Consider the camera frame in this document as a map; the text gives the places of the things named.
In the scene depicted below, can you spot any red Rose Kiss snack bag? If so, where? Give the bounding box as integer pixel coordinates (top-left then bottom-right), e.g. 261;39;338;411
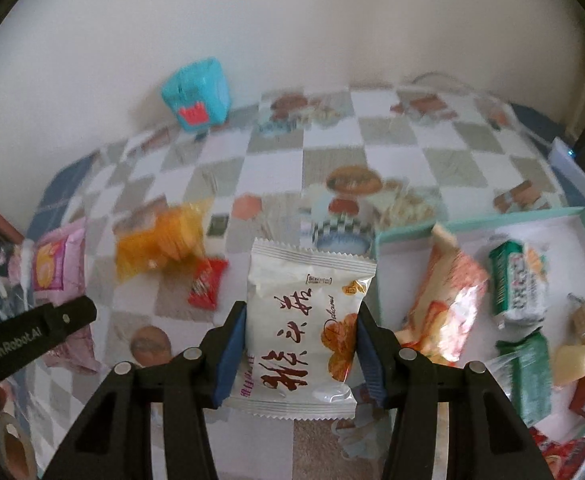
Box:
529;427;585;480

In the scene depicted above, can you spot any dark green snack packet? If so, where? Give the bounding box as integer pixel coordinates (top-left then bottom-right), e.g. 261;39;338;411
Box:
495;328;553;427

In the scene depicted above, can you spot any beige Swiss roll snack packet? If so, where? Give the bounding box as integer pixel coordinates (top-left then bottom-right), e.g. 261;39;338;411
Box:
396;223;489;366

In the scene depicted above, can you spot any green white cracker packet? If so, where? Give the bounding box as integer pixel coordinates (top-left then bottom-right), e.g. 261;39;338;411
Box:
488;238;550;330

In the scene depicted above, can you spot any white cream snack packet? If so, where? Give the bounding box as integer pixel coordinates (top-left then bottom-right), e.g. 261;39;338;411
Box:
226;238;376;420

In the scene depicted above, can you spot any yellow pudding cup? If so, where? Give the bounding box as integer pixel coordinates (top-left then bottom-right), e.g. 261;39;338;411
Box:
552;344;585;388

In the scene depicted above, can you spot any tape roll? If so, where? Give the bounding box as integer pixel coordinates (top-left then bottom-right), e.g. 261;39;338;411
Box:
0;412;38;480

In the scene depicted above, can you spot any pink snack packet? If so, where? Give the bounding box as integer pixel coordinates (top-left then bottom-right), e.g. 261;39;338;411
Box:
32;218;86;307

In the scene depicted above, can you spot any teal rimmed white tray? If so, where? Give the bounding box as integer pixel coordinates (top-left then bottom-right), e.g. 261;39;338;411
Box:
371;206;585;441

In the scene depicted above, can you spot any small red candy packet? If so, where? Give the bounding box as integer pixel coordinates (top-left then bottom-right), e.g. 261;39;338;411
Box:
187;258;228;311

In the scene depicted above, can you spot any orange jelly snack packet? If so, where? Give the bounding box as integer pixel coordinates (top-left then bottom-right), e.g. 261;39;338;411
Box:
112;195;213;284

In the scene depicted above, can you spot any checkered tablecloth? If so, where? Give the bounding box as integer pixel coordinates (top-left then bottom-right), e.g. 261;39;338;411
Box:
15;81;585;479

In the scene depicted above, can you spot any white power strip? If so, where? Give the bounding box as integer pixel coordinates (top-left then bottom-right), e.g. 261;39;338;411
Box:
547;136;585;199

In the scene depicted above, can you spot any teal monster toy box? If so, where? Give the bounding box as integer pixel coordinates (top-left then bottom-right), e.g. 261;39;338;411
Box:
161;58;230;132

